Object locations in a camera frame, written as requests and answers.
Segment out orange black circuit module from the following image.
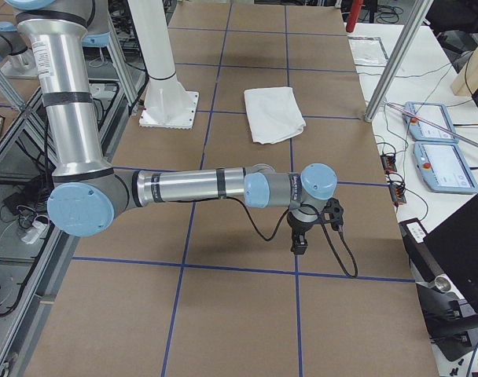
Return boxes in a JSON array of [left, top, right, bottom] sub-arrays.
[[381, 153, 397, 174]]

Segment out lower blue teach pendant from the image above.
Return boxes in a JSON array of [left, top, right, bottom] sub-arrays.
[[413, 141, 478, 194]]

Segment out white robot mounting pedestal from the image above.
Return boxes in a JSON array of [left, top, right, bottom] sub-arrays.
[[128, 0, 199, 130]]

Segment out red fire extinguisher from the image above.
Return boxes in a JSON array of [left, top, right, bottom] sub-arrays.
[[345, 0, 364, 33]]

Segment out aluminium frame post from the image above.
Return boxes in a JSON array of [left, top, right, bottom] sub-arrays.
[[364, 0, 433, 123]]

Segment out wooden beam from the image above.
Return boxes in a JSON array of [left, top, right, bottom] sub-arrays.
[[450, 46, 478, 97]]

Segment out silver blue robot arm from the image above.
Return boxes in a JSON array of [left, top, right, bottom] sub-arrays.
[[12, 1, 344, 254]]

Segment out black laptop computer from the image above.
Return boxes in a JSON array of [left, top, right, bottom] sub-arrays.
[[424, 194, 478, 312]]

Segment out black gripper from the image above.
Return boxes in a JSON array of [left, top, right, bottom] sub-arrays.
[[287, 212, 314, 255]]

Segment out white long-sleeve printed shirt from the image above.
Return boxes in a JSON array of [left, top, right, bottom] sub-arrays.
[[244, 86, 306, 145]]

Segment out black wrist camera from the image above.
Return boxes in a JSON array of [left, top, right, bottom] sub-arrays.
[[325, 198, 344, 232]]

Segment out upper blue teach pendant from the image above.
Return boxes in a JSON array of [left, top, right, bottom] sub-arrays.
[[403, 101, 458, 144]]

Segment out white power strip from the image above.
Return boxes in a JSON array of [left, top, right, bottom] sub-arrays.
[[20, 220, 49, 244]]

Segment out blue teach pendant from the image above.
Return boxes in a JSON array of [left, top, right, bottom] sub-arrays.
[[413, 141, 478, 194], [403, 101, 458, 144]]

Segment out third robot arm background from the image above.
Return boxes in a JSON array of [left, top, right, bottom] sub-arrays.
[[0, 21, 38, 79]]

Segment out clear plastic garment bag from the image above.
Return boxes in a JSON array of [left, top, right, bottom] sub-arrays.
[[348, 36, 388, 67]]

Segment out aluminium profile frame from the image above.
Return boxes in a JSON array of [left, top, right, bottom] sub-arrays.
[[0, 42, 145, 374]]

